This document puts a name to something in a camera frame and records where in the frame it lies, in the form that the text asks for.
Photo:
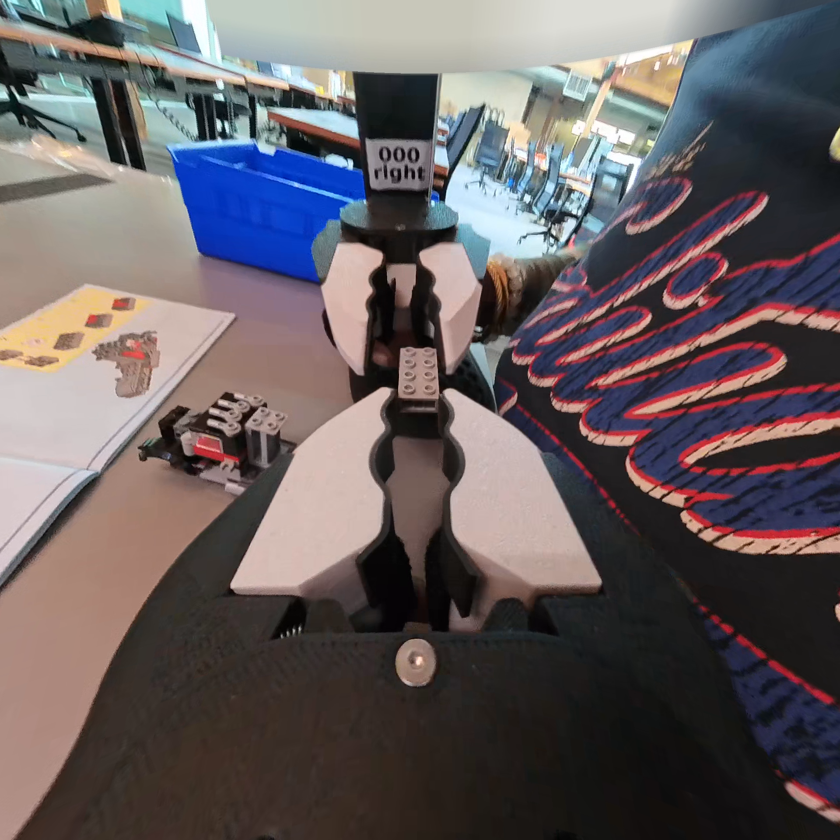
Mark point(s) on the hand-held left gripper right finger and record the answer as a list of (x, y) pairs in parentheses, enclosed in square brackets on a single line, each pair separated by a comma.
[(518, 518)]

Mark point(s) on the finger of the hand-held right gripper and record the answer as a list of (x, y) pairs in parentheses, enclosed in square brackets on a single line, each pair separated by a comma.
[(456, 295), (344, 295)]

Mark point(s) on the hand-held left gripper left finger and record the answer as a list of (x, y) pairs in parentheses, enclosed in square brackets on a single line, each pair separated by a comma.
[(315, 518)]

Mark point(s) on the blue plastic bin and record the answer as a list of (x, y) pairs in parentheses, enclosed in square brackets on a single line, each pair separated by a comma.
[(249, 210)]

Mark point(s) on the toy brick truck model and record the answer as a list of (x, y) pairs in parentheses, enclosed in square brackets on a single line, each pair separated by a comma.
[(210, 439)]

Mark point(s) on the person's right forearm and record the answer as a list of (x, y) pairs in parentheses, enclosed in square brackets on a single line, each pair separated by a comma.
[(544, 275)]

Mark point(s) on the wooden top office desk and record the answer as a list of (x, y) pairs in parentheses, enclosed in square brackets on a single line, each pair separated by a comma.
[(308, 124), (121, 124)]

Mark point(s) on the grey desk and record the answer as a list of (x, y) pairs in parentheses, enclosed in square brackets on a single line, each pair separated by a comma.
[(164, 256)]

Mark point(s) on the black textured wrist pad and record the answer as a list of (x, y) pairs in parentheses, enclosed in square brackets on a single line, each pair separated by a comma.
[(476, 384)]

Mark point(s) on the row of black office chairs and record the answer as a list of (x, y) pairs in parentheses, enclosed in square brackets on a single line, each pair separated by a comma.
[(492, 151)]

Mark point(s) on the open instruction booklet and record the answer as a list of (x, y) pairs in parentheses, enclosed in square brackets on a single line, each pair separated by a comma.
[(184, 354)]

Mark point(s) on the person's dark printed shirt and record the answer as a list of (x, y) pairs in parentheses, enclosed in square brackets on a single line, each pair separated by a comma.
[(722, 394)]

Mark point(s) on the clear plastic bag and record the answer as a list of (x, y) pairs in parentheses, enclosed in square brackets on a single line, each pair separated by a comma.
[(46, 154)]

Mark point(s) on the black office chair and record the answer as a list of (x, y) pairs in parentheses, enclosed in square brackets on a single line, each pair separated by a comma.
[(26, 111)]

